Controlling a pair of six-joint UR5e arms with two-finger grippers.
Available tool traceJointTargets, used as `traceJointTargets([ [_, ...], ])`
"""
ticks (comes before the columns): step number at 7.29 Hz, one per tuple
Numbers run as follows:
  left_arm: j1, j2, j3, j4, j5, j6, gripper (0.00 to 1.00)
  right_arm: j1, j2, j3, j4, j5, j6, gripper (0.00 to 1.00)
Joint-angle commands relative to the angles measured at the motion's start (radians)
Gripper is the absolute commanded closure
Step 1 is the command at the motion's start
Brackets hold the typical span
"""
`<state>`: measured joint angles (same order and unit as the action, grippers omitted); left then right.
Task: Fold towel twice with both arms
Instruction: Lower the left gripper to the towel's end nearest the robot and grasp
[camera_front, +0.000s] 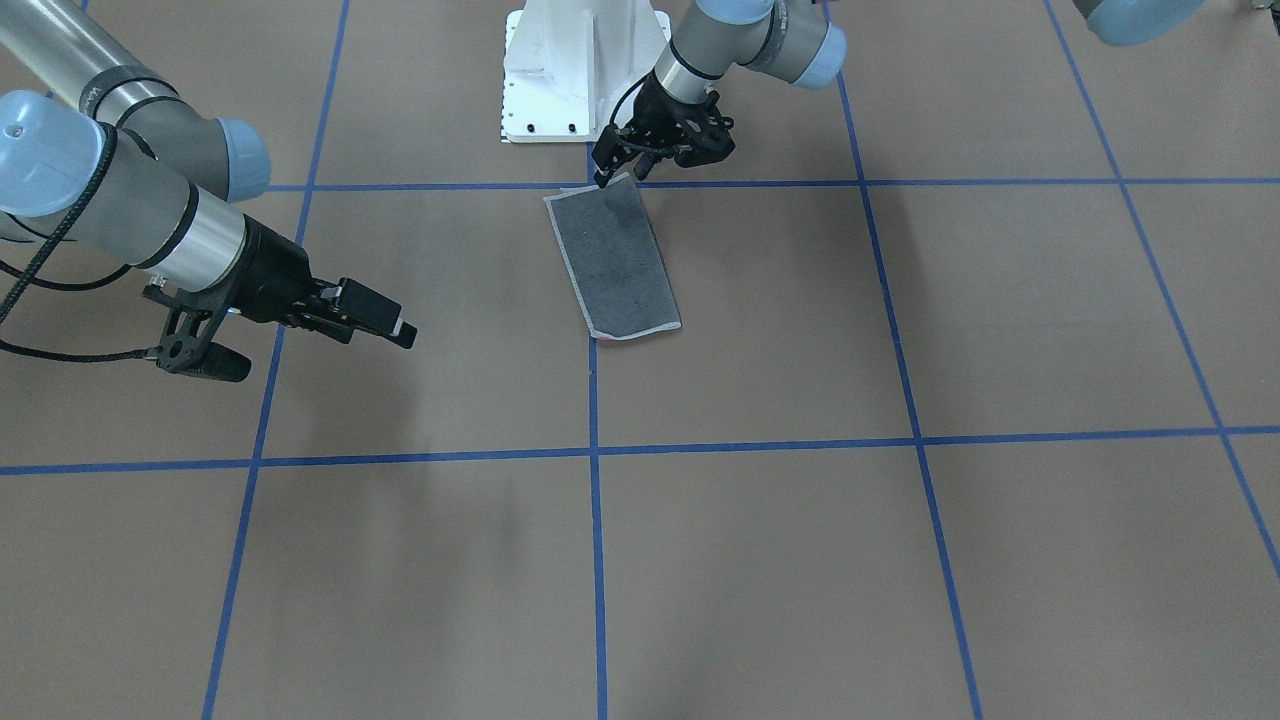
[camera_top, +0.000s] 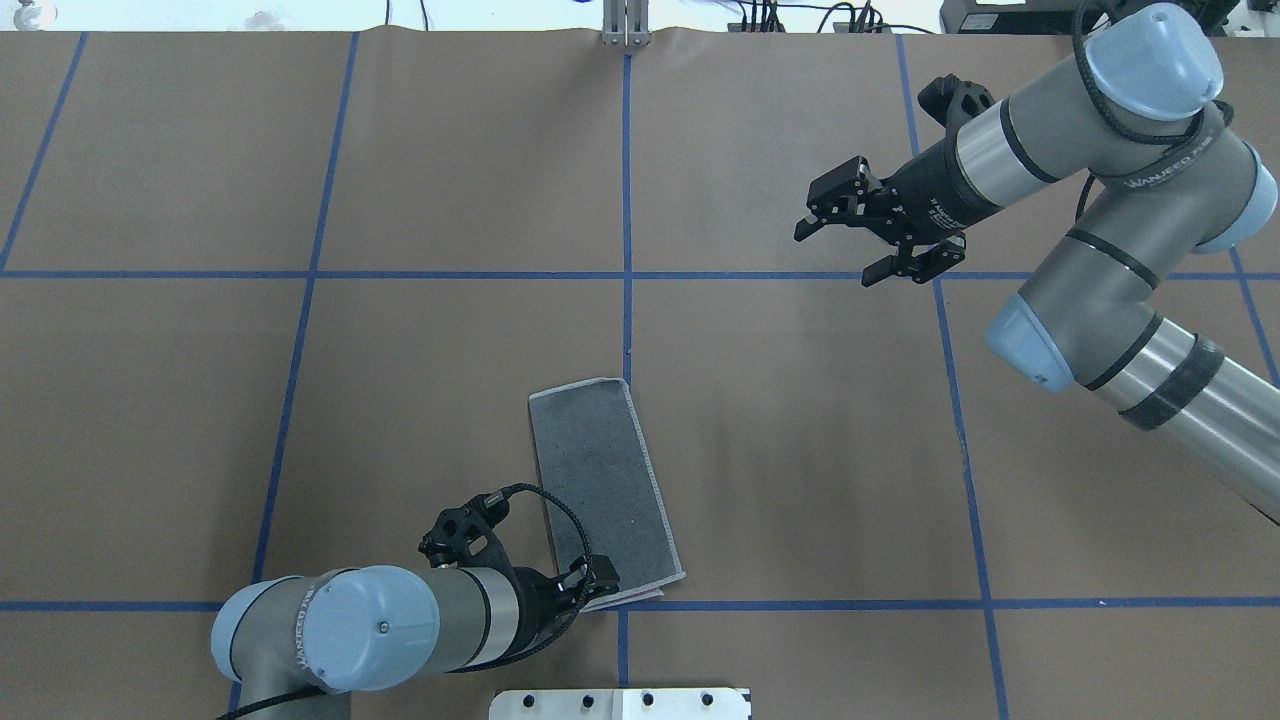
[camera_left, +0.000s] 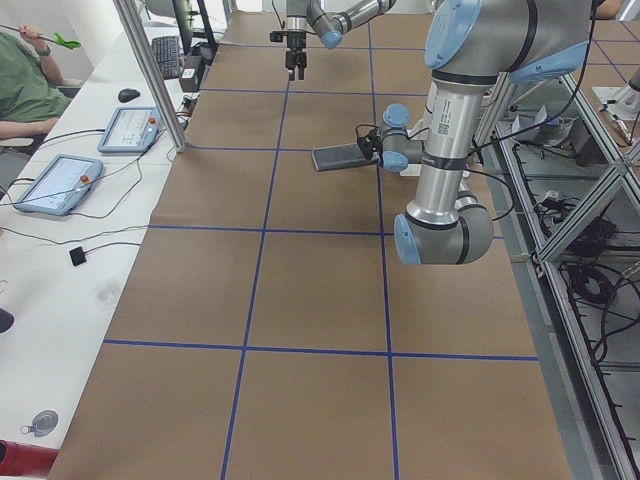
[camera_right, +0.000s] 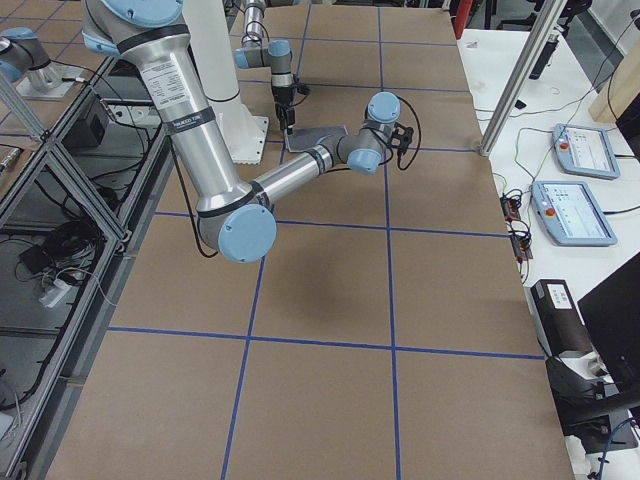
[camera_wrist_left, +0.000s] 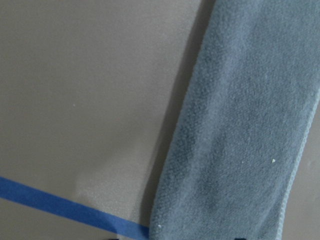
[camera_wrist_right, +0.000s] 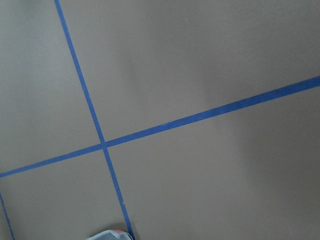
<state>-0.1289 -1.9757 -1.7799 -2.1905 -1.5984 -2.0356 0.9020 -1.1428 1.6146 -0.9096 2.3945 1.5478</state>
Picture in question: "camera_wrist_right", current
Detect pink towel with white edge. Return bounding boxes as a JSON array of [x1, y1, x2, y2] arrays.
[[86, 229, 134, 240]]

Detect blue tape line lengthwise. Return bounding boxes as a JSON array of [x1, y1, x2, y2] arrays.
[[54, 0, 136, 240]]

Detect blue tape line crosswise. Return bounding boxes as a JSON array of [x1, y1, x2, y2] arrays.
[[0, 76, 320, 178]]

